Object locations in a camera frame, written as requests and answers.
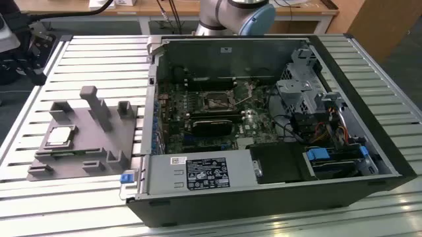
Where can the black open PC case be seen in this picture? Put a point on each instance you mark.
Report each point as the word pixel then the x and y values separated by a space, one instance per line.
pixel 230 209

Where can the wooden cabinet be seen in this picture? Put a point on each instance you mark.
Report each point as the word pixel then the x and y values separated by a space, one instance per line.
pixel 385 24

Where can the blue disk carrier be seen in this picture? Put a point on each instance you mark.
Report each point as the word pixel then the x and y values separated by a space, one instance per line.
pixel 318 154

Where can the disk bay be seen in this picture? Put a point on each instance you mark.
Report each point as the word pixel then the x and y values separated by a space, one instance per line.
pixel 342 168

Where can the silver chipset heat sink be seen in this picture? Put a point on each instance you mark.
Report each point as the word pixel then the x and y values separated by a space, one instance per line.
pixel 246 143

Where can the CPU socket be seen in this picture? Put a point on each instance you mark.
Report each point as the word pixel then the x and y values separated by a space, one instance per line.
pixel 218 101

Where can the black graphics card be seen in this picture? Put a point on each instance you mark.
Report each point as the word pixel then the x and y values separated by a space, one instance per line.
pixel 211 127

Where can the green motherboard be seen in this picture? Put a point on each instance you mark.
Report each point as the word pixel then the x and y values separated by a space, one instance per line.
pixel 256 128

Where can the silver metal drive cage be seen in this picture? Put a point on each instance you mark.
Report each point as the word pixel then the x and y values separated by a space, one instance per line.
pixel 292 89

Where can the white box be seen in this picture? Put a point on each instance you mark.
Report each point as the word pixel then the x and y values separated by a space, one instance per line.
pixel 99 3

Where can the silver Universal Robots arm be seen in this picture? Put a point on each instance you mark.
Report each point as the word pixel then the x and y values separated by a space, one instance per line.
pixel 214 14

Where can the blue case latch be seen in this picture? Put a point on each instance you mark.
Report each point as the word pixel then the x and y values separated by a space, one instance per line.
pixel 127 178

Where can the wooden desk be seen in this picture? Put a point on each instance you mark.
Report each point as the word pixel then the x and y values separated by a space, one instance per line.
pixel 296 11

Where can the grey parts rack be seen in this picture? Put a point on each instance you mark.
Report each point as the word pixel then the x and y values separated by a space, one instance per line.
pixel 85 116

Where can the silver power supply with label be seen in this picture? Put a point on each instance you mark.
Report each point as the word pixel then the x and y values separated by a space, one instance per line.
pixel 164 177

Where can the black RAM slot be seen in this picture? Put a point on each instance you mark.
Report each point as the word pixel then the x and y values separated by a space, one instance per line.
pixel 214 118
pixel 214 114

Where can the silver CPU with green edge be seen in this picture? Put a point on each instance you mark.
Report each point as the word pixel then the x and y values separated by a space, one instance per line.
pixel 60 135

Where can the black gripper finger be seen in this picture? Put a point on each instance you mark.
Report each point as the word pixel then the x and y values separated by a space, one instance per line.
pixel 36 61
pixel 8 71

